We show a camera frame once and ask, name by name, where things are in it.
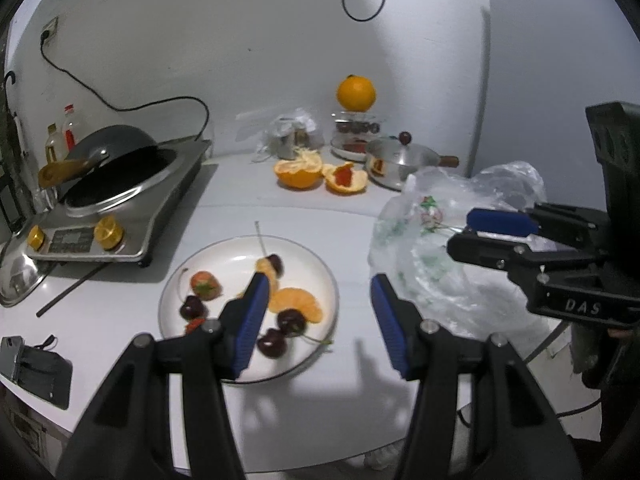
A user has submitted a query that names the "orange peel holding strawberry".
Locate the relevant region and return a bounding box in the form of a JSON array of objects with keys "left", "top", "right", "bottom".
[{"left": 322, "top": 161, "right": 370, "bottom": 196}]

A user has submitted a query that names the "metal cup with plastic wrap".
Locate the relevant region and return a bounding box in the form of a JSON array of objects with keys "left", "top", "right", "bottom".
[{"left": 257, "top": 108, "right": 325, "bottom": 161}]

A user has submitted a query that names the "empty orange peel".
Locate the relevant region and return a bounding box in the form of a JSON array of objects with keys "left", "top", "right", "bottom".
[{"left": 273, "top": 151, "right": 324, "bottom": 191}]

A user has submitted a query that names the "steel pan lid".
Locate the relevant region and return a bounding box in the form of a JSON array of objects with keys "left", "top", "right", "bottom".
[{"left": 0, "top": 234, "right": 56, "bottom": 308}]

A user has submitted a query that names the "dark chopstick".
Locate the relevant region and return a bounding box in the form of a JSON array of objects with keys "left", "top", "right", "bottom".
[{"left": 36, "top": 264, "right": 108, "bottom": 318}]

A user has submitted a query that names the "clear printed plastic bag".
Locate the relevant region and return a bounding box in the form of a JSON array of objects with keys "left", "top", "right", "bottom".
[{"left": 368, "top": 161, "right": 551, "bottom": 341}]

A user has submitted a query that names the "steel pot with lid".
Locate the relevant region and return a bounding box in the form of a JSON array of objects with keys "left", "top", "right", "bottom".
[{"left": 364, "top": 131, "right": 460, "bottom": 192}]

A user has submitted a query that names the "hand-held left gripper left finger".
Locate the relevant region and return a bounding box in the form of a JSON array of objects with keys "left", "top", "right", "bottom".
[{"left": 56, "top": 272, "right": 271, "bottom": 480}]

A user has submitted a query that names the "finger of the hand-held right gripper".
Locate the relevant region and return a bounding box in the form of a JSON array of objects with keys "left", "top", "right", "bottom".
[
  {"left": 466, "top": 202, "right": 608, "bottom": 254},
  {"left": 446, "top": 232, "right": 606, "bottom": 274}
]

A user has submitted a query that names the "white plate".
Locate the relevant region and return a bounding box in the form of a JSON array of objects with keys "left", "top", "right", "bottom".
[{"left": 158, "top": 235, "right": 340, "bottom": 385}]

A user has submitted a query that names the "white dish under glass container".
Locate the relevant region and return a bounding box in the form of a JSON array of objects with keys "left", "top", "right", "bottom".
[{"left": 330, "top": 142, "right": 373, "bottom": 162}]

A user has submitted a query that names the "small peeled tangerine piece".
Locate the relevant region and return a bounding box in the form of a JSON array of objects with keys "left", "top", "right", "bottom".
[{"left": 255, "top": 258, "right": 280, "bottom": 293}]

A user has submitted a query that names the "whole orange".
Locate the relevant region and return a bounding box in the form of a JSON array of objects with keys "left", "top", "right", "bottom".
[{"left": 336, "top": 75, "right": 377, "bottom": 112}]

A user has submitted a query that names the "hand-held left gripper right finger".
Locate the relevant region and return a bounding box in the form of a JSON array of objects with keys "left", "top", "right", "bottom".
[{"left": 370, "top": 274, "right": 583, "bottom": 480}]

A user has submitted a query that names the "large peeled tangerine piece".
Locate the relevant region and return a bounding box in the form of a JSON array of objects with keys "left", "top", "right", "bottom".
[{"left": 268, "top": 287, "right": 324, "bottom": 325}]

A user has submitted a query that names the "silver induction cooker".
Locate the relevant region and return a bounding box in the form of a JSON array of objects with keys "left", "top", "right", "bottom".
[{"left": 30, "top": 139, "right": 213, "bottom": 267}]

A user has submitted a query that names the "dark vertical rail with hook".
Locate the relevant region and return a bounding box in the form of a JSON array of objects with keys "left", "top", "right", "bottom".
[{"left": 0, "top": 70, "right": 36, "bottom": 231}]

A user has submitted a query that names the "thin dark cable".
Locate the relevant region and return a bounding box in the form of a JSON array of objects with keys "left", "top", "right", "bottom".
[{"left": 520, "top": 320, "right": 571, "bottom": 363}]

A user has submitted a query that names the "black wok with wooden handle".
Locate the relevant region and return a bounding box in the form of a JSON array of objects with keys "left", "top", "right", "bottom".
[{"left": 37, "top": 125, "right": 173, "bottom": 198}]

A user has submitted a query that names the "silver phone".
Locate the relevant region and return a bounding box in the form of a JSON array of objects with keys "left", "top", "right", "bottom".
[{"left": 0, "top": 336, "right": 25, "bottom": 380}]

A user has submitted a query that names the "black pouch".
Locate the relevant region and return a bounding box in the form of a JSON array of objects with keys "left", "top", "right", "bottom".
[{"left": 15, "top": 335, "right": 73, "bottom": 411}]

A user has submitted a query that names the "black power cable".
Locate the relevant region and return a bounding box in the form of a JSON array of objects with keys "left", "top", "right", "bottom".
[{"left": 40, "top": 35, "right": 211, "bottom": 141}]

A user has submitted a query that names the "glass container with cherries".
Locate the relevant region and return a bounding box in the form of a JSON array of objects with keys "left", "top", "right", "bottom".
[{"left": 331, "top": 110, "right": 387, "bottom": 148}]

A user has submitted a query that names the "red capped bottle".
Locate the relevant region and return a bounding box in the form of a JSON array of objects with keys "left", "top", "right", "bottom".
[{"left": 62, "top": 104, "right": 81, "bottom": 153}]

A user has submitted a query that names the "dark red cherry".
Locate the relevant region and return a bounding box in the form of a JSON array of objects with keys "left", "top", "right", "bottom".
[
  {"left": 276, "top": 308, "right": 333, "bottom": 346},
  {"left": 177, "top": 272, "right": 207, "bottom": 322},
  {"left": 256, "top": 328, "right": 288, "bottom": 359},
  {"left": 254, "top": 221, "right": 284, "bottom": 277}
]

